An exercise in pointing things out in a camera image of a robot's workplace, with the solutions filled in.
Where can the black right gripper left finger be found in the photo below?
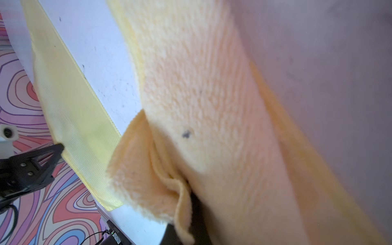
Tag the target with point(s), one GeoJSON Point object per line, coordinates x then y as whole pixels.
{"type": "Point", "coordinates": [170, 237]}

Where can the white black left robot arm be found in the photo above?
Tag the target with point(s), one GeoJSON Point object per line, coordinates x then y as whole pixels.
{"type": "Point", "coordinates": [9, 135]}

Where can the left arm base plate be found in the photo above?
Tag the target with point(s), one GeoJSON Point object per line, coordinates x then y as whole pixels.
{"type": "Point", "coordinates": [112, 235]}

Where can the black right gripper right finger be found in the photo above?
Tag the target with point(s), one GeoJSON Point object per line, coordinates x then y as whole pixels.
{"type": "Point", "coordinates": [198, 228]}

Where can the pale yellow document bag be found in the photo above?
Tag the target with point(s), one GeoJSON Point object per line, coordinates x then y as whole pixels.
{"type": "Point", "coordinates": [75, 116]}

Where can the yellow microfiber cloth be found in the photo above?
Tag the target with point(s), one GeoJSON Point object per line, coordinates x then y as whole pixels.
{"type": "Point", "coordinates": [210, 126]}

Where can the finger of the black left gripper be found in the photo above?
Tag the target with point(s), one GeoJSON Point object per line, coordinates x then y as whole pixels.
{"type": "Point", "coordinates": [28, 172]}

